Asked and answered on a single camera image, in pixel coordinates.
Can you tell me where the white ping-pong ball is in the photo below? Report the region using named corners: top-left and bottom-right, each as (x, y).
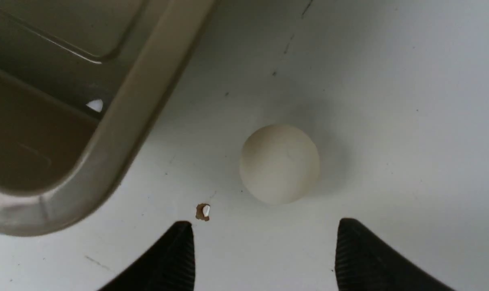
top-left (239, 124), bottom-right (320, 206)

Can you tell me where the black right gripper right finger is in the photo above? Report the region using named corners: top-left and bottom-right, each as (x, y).
top-left (334, 218), bottom-right (452, 291)

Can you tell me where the small brown debris chip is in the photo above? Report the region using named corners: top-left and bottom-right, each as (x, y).
top-left (195, 203), bottom-right (211, 221)

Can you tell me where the tan plastic bin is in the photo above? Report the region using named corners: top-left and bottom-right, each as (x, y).
top-left (0, 0), bottom-right (216, 236)

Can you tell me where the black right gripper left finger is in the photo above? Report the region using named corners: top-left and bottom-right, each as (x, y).
top-left (101, 221), bottom-right (196, 291)

